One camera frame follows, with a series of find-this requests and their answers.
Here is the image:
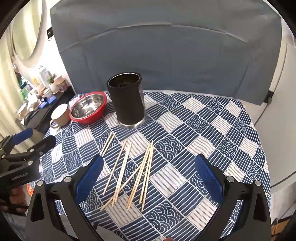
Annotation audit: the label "black side shelf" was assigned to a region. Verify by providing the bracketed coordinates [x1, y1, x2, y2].
[16, 87, 75, 134]

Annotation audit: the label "beige ceramic mug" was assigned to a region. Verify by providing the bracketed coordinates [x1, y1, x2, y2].
[50, 103, 71, 128]

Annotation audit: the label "blue box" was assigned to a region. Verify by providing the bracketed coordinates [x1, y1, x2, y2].
[38, 95, 57, 109]

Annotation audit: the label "small potted plant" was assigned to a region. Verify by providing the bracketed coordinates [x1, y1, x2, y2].
[48, 74, 59, 94]

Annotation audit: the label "pink candle jar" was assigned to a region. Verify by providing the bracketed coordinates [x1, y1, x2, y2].
[57, 79, 68, 93]

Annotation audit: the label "red steel bowl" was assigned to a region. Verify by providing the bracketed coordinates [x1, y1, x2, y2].
[69, 91, 107, 125]

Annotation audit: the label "blue patterned tablecloth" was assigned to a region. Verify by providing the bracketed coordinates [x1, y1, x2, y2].
[39, 91, 270, 240]

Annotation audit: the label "black cylindrical utensil holder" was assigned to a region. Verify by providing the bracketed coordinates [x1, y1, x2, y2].
[107, 72, 146, 128]

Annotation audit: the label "wall power outlet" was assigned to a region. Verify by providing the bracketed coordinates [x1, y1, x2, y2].
[47, 27, 54, 40]

